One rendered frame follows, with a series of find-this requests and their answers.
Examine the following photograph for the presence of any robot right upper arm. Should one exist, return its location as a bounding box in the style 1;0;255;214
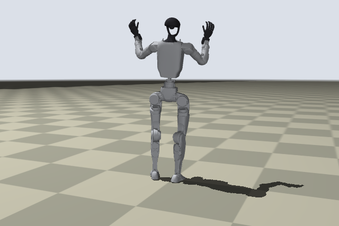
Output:
182;43;206;65

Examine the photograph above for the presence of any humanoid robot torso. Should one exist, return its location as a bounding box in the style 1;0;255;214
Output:
157;38;184;102

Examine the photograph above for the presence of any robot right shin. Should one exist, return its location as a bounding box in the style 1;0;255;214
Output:
173;133;186;176

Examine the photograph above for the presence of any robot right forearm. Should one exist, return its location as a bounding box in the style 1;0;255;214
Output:
201;40;210;63

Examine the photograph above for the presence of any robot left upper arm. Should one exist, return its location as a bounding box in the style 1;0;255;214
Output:
138;41;159;59

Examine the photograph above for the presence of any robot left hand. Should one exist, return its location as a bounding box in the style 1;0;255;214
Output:
129;19;142;40

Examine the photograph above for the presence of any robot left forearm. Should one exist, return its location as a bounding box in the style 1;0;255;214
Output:
135;36;143;57

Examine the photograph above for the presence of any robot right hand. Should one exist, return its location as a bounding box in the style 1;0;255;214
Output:
201;21;215;44

